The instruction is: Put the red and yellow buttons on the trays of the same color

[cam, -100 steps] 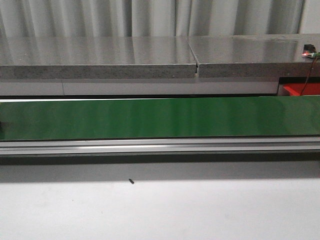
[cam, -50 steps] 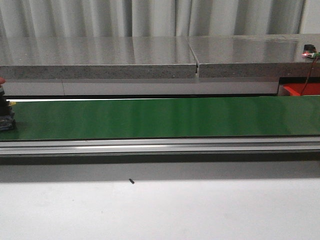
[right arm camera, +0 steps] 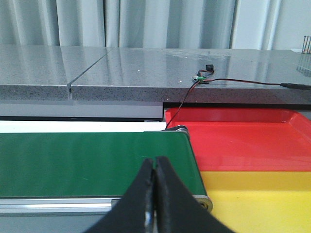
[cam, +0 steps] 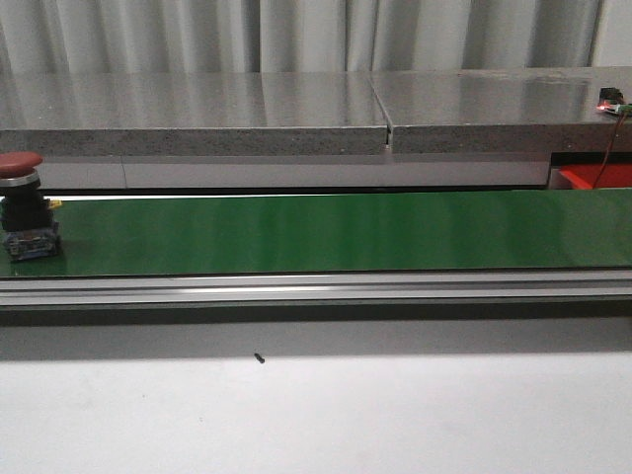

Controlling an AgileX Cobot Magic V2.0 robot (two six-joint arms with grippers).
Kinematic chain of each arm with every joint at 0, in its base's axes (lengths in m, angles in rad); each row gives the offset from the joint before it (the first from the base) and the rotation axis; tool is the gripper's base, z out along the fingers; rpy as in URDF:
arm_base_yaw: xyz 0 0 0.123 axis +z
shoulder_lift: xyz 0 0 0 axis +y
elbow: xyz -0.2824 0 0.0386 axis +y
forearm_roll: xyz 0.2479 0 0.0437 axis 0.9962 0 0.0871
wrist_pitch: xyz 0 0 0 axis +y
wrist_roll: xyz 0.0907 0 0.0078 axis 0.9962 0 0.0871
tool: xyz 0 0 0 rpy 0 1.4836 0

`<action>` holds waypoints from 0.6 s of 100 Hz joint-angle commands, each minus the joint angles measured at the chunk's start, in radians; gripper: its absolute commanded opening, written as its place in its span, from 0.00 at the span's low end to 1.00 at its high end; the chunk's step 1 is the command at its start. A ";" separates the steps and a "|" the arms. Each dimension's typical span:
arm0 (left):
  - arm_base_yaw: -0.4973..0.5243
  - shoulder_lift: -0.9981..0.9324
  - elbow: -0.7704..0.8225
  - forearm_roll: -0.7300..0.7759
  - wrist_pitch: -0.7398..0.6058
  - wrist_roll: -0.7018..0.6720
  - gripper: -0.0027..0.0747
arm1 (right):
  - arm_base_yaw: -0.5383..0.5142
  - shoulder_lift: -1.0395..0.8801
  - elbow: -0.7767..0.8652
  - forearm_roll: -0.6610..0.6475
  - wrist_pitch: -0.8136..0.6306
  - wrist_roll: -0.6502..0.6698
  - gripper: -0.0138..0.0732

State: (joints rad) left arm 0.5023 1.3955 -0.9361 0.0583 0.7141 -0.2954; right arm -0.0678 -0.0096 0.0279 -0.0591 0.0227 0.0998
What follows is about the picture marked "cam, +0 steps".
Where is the red mushroom push button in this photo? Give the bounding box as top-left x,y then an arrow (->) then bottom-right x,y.
1,151 -> 60,262

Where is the grey stone countertop slab right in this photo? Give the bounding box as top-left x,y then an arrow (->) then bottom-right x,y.
370,66 -> 631,154

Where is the grey stone countertop slab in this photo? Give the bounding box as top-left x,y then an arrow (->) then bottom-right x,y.
1,72 -> 389,157
370,66 -> 631,154

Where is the green conveyor belt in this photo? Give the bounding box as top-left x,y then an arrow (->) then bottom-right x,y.
1,189 -> 631,278

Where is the red plastic bin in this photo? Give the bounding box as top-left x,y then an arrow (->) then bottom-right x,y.
560,164 -> 632,190

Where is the grey stone countertop slab left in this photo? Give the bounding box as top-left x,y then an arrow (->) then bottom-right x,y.
1,72 -> 389,157

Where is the small sensor circuit board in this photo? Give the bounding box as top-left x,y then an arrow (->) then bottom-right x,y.
595,87 -> 631,116

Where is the grey pleated curtain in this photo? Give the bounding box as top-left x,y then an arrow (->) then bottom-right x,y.
1,1 -> 631,74

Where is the aluminium conveyor side rail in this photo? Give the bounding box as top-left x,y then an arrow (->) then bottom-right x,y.
1,269 -> 631,307

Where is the thin red orange wire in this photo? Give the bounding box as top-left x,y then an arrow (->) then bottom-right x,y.
592,112 -> 627,190

